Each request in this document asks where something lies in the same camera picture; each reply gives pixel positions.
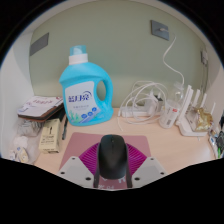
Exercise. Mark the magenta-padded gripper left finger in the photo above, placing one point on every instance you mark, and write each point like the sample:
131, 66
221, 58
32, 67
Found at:
88, 160

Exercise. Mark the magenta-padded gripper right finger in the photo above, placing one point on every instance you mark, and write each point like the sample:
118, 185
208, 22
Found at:
137, 160

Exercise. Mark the black computer mouse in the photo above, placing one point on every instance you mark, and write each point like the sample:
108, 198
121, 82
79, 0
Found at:
112, 156

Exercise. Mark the pink printed mouse pad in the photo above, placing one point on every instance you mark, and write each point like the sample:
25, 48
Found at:
80, 140

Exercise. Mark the small beige box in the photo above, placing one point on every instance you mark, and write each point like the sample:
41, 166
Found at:
50, 136

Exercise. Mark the clear bottle with white label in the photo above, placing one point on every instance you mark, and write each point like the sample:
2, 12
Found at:
170, 115

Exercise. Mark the white router with antennas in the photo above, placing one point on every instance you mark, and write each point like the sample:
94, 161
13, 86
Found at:
186, 128

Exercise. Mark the clear plastic bags of items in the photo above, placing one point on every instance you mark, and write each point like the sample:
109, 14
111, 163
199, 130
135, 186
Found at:
25, 140

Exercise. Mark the blue detergent bottle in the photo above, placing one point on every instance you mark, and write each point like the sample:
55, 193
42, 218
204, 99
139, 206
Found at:
81, 90

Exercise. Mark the stack of books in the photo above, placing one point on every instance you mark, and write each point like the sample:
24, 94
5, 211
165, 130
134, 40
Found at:
40, 106

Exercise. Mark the gold foil bag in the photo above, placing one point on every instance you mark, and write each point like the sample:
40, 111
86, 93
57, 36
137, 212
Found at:
204, 119

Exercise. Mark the white wall charger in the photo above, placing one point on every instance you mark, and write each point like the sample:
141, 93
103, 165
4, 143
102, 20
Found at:
204, 57

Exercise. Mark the grey blank wall plate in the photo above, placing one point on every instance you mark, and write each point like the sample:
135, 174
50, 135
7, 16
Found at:
39, 44

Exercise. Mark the dark grey wall socket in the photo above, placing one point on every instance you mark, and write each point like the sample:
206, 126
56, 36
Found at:
159, 30

